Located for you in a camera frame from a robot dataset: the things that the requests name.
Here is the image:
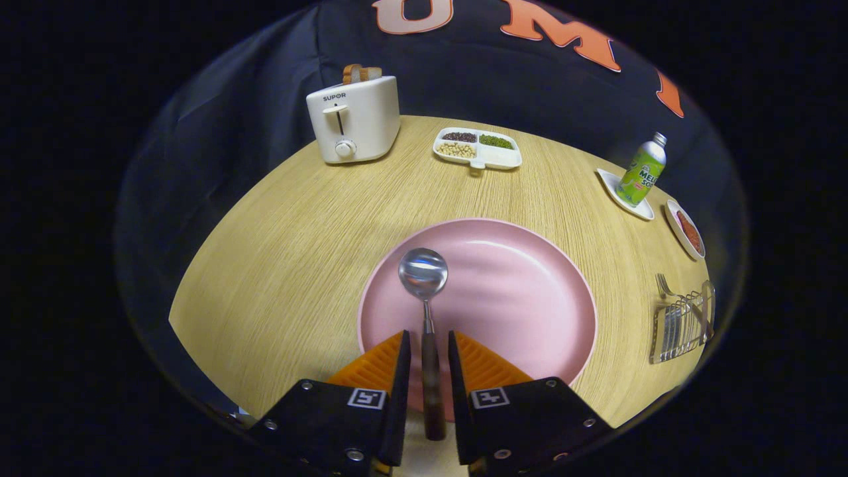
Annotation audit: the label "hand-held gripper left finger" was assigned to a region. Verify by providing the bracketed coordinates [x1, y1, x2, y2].
[248, 330, 411, 477]

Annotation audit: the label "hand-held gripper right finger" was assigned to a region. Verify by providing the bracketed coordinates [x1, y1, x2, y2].
[448, 330, 613, 477]

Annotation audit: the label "silver spoon with wooden handle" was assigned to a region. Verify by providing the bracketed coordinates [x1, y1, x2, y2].
[398, 248, 449, 441]

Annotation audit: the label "silver fork with wooden handle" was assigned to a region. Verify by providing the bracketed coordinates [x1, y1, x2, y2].
[655, 273, 713, 339]

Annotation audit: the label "pink round plate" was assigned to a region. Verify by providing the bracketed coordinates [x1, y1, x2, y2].
[358, 218, 598, 423]

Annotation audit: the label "white oval plate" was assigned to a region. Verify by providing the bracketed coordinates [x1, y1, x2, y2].
[665, 199, 707, 260]

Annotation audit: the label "red meat slices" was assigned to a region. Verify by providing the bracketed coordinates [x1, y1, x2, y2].
[676, 211, 702, 252]

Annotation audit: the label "white square coaster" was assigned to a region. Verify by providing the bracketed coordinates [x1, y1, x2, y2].
[596, 168, 655, 221]

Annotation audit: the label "white divided dish with beans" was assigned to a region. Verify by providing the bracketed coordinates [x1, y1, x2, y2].
[433, 127, 523, 172]

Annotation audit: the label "green soda bottle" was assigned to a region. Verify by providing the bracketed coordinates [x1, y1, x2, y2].
[615, 131, 668, 208]

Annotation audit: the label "cream white toaster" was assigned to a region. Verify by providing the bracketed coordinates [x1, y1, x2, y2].
[305, 75, 401, 165]

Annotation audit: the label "black backdrop cloth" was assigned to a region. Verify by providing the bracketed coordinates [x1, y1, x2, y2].
[113, 0, 749, 425]

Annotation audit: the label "silver wire basket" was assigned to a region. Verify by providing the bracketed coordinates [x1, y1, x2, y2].
[649, 280, 717, 365]

